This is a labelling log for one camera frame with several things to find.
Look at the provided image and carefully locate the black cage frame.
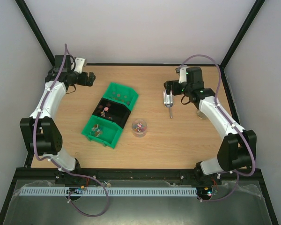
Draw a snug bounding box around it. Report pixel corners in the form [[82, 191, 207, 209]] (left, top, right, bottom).
[[0, 0, 278, 225]]

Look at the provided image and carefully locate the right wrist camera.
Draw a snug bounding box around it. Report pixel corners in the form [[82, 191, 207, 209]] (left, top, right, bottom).
[[176, 66, 188, 83]]

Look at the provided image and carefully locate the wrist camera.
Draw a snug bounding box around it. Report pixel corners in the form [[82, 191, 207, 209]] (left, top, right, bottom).
[[74, 57, 86, 74], [176, 66, 188, 83]]

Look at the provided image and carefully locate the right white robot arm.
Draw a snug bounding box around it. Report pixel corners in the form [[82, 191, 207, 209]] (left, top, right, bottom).
[[163, 66, 257, 184]]

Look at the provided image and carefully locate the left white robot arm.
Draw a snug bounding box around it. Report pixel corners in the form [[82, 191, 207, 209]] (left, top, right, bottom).
[[20, 53, 96, 172]]

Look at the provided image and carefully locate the gold jar lid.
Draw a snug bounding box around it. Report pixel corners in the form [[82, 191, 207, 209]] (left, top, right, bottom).
[[196, 110, 207, 120]]

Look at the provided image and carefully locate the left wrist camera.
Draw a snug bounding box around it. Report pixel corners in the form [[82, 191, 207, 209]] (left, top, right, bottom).
[[74, 57, 86, 74]]

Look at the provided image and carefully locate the green black bin set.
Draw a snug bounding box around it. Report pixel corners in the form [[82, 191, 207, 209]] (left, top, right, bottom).
[[82, 82, 139, 149]]

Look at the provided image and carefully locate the silver metal scoop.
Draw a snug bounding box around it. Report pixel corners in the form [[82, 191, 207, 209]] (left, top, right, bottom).
[[163, 90, 174, 119]]

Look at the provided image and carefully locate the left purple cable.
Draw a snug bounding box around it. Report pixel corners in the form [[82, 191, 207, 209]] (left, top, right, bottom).
[[34, 43, 111, 217]]

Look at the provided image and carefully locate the light blue cable duct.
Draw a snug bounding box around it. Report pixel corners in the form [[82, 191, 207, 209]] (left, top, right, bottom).
[[19, 187, 197, 197]]

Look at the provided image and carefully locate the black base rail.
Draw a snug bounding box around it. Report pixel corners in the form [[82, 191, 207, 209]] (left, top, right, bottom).
[[14, 166, 263, 186]]

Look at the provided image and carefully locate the clear glass jar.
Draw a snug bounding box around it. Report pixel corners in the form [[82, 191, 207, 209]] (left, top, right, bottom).
[[132, 119, 148, 137]]

